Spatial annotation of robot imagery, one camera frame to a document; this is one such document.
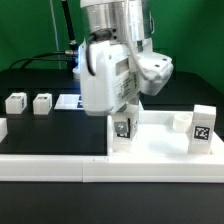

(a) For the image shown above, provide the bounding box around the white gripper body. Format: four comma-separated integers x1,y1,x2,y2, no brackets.
79,41,140,116

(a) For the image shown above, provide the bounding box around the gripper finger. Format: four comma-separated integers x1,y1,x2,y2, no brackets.
114,121,130,137

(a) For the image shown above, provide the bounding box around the white square table top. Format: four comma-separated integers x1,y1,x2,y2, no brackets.
107,110,224,156

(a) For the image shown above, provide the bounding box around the white sheet with AprilTags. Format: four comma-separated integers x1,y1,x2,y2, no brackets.
53,93,144,111

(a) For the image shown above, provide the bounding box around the white thin pole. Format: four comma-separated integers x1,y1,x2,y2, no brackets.
49,0,63,70

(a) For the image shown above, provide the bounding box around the black cable bundle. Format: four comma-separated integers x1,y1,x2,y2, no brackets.
8,0,80,70

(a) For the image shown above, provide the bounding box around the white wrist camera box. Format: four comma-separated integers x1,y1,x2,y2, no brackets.
139,53,173,96

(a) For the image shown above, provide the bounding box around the white camera cable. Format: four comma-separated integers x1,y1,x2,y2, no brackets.
124,0,158,83

